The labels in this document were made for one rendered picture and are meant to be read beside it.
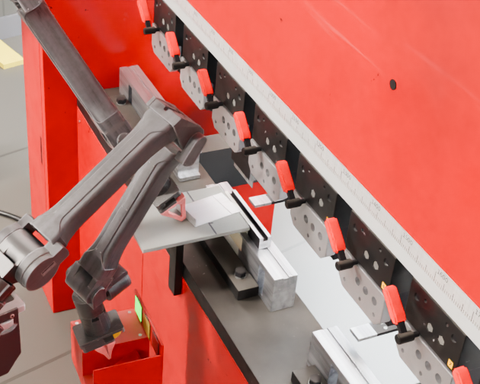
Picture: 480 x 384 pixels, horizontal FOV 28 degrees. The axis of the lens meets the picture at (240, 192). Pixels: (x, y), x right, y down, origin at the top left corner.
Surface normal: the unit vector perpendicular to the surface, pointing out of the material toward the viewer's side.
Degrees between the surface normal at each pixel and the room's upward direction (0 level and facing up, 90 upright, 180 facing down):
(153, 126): 33
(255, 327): 0
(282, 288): 90
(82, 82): 67
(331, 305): 0
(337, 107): 90
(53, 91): 90
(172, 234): 0
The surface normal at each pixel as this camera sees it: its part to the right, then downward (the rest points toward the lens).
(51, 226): -0.12, -0.40
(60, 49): 0.29, 0.20
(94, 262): -0.46, 0.02
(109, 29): 0.42, 0.55
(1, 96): 0.08, -0.82
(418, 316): -0.90, 0.18
